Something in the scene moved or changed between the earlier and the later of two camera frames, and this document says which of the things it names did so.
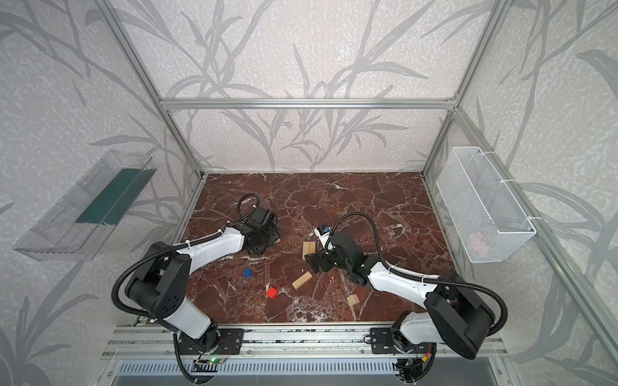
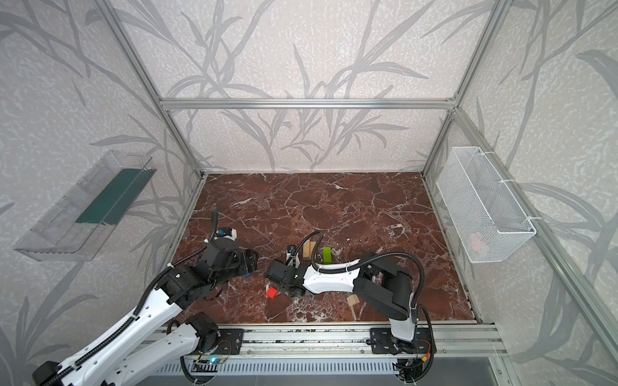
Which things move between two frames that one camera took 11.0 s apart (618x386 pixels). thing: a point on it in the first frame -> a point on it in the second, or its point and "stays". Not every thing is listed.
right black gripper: x=321 y=260 -> x=278 y=274
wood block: x=308 y=248 stays
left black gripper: x=267 y=234 -> x=245 y=263
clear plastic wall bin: x=77 y=227 stays
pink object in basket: x=477 y=241 stays
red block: x=271 y=292 stays
